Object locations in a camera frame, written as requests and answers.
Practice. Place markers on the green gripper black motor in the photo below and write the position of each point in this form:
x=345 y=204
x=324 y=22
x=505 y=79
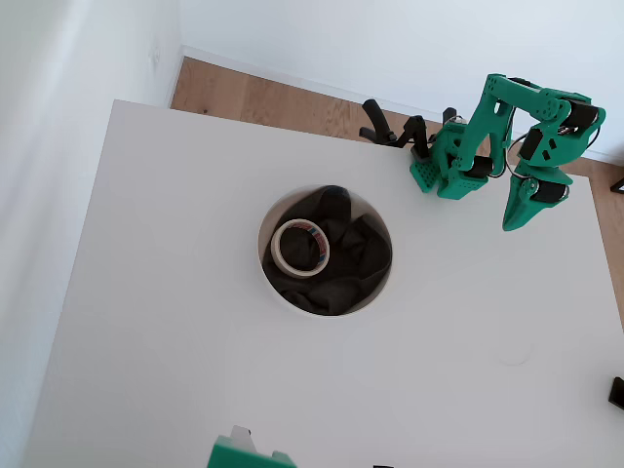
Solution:
x=523 y=204

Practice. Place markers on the white tesa tape roll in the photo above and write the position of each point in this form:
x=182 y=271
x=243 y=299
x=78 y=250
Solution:
x=280 y=258

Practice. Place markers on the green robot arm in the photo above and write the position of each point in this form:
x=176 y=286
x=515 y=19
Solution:
x=492 y=112

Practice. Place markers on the black angled object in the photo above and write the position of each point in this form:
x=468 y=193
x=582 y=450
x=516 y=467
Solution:
x=619 y=187

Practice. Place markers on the small black connector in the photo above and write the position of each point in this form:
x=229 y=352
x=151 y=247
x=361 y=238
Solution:
x=448 y=115

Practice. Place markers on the black table clamp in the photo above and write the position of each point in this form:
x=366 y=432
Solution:
x=380 y=119

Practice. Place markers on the black cloth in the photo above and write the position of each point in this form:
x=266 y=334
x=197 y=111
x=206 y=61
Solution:
x=351 y=263

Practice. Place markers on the black flat object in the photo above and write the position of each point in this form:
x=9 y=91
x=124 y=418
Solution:
x=617 y=392

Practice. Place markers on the white baseboard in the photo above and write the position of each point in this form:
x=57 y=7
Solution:
x=292 y=78

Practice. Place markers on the green printed stand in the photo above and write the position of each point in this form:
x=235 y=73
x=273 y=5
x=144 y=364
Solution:
x=229 y=456

